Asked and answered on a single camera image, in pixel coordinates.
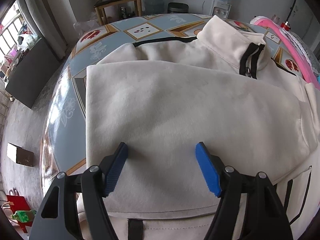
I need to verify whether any green gift bag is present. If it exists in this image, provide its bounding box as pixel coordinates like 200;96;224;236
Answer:
11;210;36;223

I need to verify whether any red paper bag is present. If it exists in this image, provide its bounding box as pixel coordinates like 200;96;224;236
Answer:
6;188;32;233

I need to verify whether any patterned blue tablecloth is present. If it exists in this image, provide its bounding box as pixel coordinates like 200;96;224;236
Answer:
40;14;319;192

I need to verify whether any brown cardboard box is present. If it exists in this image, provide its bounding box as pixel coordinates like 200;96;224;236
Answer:
7;143;34;167

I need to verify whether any dark grey cabinet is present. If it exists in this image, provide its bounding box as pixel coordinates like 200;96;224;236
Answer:
5;38;60;109

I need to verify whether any pink patterned garment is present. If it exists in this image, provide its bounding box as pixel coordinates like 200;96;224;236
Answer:
250;16;319;89

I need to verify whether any clear plastic bag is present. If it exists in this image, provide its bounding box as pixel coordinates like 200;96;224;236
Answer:
73;18;100;37

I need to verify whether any white water dispenser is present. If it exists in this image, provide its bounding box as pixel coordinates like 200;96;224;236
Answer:
210;0;232;19

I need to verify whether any grey curtain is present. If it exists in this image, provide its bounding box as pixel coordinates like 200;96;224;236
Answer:
16;0;77;60

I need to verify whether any wooden chair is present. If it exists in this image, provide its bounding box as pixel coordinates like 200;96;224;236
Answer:
94;0;142;26

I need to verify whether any black trash bin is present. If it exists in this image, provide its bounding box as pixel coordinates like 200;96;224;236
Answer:
167;2;189;14

